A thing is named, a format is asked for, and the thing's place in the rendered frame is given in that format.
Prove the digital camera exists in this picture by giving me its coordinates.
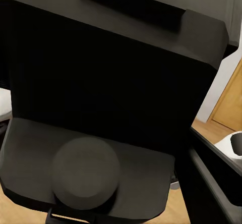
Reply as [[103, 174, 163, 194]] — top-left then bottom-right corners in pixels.
[[0, 0, 242, 224]]

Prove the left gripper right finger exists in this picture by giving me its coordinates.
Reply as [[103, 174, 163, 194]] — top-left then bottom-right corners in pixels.
[[174, 127, 242, 224]]

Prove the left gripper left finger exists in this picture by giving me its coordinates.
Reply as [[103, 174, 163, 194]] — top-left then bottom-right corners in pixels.
[[0, 119, 10, 150]]

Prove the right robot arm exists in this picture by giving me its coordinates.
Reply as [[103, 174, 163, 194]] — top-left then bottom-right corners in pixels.
[[170, 132, 242, 190]]

